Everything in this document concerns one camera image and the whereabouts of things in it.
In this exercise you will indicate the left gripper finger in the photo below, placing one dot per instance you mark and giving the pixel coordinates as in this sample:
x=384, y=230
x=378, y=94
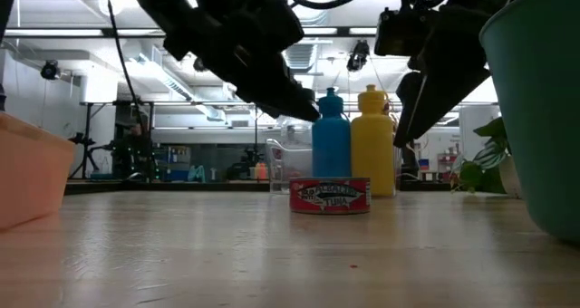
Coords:
x=272, y=95

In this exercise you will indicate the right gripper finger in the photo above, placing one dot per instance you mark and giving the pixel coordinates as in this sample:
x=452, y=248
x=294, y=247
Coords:
x=405, y=99
x=444, y=95

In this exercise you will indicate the clear bottle black cap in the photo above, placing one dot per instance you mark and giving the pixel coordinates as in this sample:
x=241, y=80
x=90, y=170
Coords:
x=294, y=149

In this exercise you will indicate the yellow plastic bottle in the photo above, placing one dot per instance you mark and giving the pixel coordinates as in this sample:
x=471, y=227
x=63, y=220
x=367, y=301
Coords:
x=374, y=149

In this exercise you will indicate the blue plastic bottle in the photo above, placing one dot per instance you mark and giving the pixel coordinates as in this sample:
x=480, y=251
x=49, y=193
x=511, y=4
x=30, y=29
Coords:
x=332, y=140

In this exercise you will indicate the red label tuna can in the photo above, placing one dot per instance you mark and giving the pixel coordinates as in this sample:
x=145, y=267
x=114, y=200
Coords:
x=330, y=197

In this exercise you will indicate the white cabinet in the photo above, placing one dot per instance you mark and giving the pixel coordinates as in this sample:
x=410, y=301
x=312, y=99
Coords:
x=471, y=122

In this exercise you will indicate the small orange bottle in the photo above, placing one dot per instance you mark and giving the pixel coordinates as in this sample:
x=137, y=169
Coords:
x=261, y=171

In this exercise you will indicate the green plant white pot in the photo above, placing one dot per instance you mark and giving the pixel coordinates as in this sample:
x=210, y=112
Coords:
x=473, y=174

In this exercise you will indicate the teal plastic basket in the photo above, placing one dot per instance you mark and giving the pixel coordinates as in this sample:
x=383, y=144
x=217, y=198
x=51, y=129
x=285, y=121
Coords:
x=534, y=154

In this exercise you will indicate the person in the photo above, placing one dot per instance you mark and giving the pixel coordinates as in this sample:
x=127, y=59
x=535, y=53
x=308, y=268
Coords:
x=136, y=149

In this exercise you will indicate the black light bar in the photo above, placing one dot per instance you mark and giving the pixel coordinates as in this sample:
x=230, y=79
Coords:
x=68, y=31

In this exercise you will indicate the black background stand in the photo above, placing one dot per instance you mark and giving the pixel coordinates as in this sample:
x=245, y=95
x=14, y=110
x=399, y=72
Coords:
x=86, y=140

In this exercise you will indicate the orange translucent plastic bin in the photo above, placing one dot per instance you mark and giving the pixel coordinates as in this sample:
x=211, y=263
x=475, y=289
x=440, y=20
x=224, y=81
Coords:
x=31, y=172

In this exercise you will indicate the silver ventilation duct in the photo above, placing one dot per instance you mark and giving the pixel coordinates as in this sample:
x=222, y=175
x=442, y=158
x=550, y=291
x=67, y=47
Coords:
x=299, y=56

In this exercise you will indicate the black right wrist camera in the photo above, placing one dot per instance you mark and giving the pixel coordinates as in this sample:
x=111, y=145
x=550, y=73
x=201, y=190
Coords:
x=401, y=31

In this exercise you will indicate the black ceiling camera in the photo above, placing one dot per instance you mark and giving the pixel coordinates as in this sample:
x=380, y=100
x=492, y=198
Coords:
x=50, y=70
x=358, y=56
x=199, y=65

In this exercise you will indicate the black aluminium table frame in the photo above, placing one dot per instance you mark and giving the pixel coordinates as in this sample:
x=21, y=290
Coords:
x=136, y=186

